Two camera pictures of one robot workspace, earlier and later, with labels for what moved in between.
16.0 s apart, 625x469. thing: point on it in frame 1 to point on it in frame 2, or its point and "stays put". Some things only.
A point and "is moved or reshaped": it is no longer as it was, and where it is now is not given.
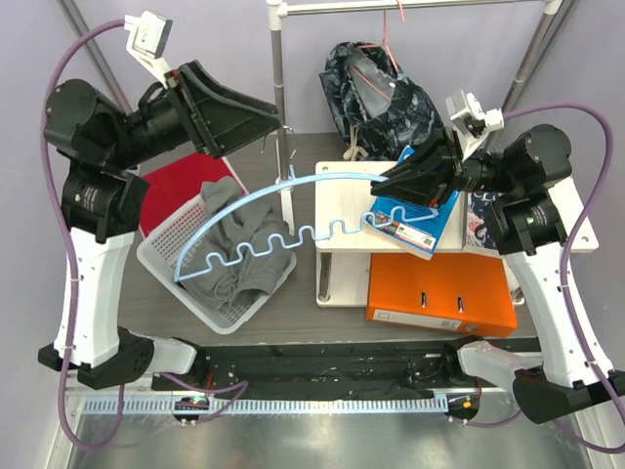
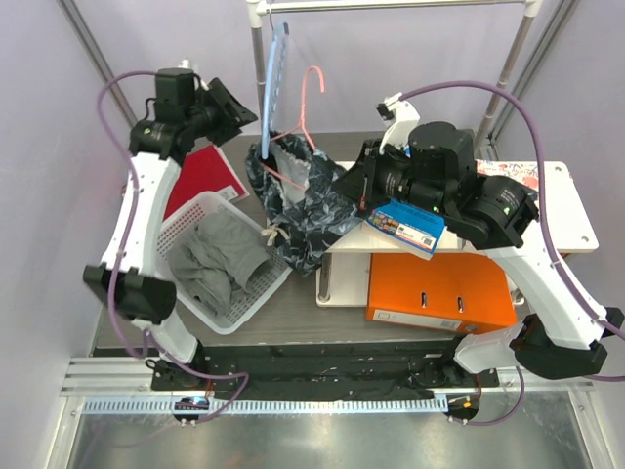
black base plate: [323, 369] stays put
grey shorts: [247, 249] is moved or reshaped
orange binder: [465, 292] stays put
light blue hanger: [273, 245] to [273, 82]
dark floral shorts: [378, 110] to [293, 191]
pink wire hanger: [384, 44] to [300, 126]
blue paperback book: [408, 225] stays put
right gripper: [432, 173] to [359, 184]
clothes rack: [276, 9] to [529, 10]
